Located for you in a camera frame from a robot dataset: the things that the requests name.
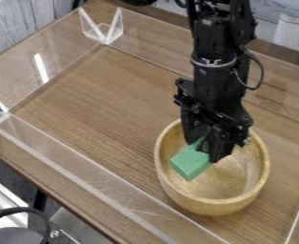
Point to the grey metal clamp plate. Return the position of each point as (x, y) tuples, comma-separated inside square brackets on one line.
[(61, 233)]

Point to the clear acrylic enclosure wall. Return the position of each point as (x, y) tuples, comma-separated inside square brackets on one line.
[(83, 109)]

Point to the brown wooden bowl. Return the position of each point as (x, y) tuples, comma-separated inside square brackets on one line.
[(227, 186)]

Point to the white cylindrical container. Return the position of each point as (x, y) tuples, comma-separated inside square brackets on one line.
[(287, 30)]

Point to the green rectangular block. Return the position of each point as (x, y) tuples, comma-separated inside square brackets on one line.
[(191, 160)]

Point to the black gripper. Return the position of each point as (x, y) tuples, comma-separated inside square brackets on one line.
[(212, 113)]

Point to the clear acrylic corner bracket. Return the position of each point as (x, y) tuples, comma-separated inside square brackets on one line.
[(103, 33)]

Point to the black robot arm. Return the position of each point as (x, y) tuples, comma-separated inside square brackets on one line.
[(223, 28)]

